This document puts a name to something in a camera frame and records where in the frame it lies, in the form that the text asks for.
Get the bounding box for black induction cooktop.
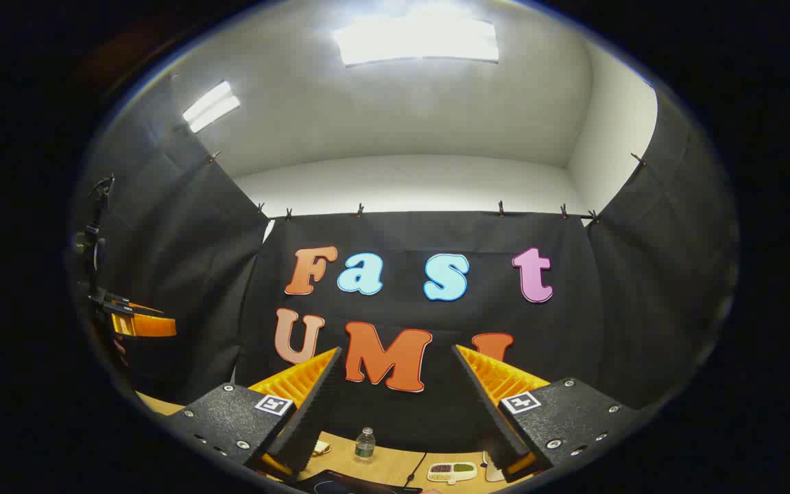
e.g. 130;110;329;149
296;469;423;494

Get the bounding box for white divided grain dish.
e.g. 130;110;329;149
427;462;478;484

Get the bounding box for row of black clips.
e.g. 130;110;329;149
206;151;646;224

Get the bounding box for black backdrop cloth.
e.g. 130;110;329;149
69;75;739;454

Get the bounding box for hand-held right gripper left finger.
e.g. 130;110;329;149
162;346;343;481

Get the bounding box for black power cable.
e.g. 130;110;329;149
405;451;428;488

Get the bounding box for large rectangular ceiling light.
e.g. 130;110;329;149
332;17;500;67

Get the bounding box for small rectangular ceiling light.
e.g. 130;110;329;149
182;80;241;134

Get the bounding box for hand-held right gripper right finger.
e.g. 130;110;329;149
451;344;643;481

